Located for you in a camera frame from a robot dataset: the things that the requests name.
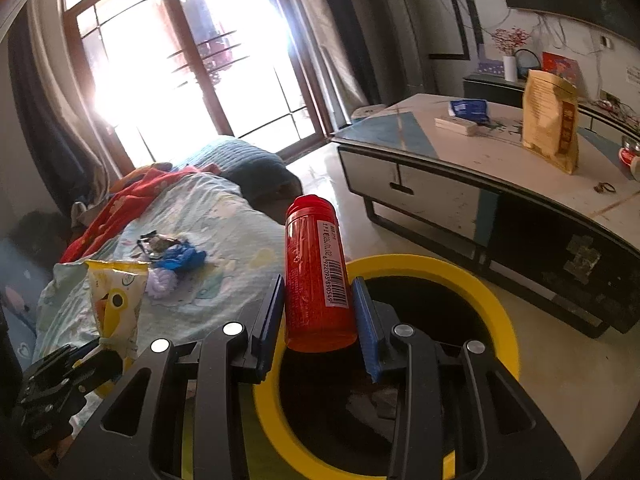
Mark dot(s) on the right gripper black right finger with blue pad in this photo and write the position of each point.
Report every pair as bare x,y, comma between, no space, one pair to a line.
499,431

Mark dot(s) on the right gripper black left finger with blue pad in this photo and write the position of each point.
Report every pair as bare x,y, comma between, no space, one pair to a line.
136,431

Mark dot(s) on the yellow duck snack bag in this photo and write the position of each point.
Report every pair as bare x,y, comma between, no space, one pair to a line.
117,289

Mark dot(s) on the red plastic bottle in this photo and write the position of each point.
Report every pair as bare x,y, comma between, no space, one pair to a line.
318,314

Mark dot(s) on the dark green snack wrapper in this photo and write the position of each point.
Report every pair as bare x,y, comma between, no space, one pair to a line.
154,244

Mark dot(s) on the yellow rimmed black trash bin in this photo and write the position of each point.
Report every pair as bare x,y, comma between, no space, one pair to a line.
322,415

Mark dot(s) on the red floral blanket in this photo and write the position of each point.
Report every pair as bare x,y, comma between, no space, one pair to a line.
125,206

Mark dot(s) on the blue crumpled plastic bag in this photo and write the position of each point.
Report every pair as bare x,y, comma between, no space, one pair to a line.
181,258

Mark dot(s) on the white grey coffee table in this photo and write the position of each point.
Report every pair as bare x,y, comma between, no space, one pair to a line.
566,243

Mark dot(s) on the teal quilted blanket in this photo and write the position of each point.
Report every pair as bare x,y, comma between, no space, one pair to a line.
258,173

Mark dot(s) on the beige dark left curtain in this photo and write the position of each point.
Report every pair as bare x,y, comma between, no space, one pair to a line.
58,139

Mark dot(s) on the beige dark curtain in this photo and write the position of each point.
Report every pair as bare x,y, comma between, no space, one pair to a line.
58,139
336,34

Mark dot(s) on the white flat box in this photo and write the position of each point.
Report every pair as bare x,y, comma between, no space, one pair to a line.
457,125

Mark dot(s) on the gold standing pouch bag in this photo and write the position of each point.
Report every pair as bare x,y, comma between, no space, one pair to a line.
554,138

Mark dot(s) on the red white can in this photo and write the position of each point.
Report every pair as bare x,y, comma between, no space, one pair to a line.
629,156

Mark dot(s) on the small white blue stool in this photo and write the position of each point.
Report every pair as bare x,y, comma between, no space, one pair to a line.
364,112

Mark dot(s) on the dark tv cabinet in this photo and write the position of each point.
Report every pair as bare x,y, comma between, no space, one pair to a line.
543,97

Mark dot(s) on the purple box on cabinet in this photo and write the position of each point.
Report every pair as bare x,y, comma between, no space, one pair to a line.
490,67

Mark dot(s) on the brown framed glass door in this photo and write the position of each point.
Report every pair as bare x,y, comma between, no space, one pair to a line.
165,78

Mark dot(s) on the red greeting card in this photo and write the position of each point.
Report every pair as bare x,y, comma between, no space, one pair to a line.
561,66

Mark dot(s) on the white vase red flowers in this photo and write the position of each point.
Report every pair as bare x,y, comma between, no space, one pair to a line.
507,42

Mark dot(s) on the beige dark right curtain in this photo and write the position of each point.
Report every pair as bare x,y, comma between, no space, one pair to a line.
336,34

